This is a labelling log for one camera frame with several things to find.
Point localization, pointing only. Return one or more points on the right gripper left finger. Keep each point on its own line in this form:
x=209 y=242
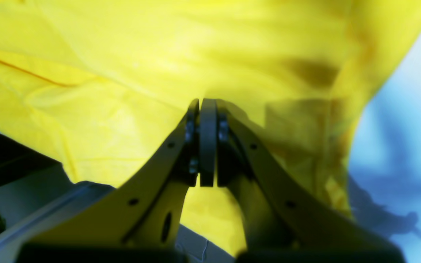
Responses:
x=139 y=221

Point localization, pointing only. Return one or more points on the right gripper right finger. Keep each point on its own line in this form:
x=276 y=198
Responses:
x=282 y=222

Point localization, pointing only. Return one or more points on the orange yellow T-shirt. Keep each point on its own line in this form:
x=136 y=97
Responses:
x=98 y=84

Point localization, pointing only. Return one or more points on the grey box left corner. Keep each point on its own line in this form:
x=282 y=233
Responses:
x=40 y=201

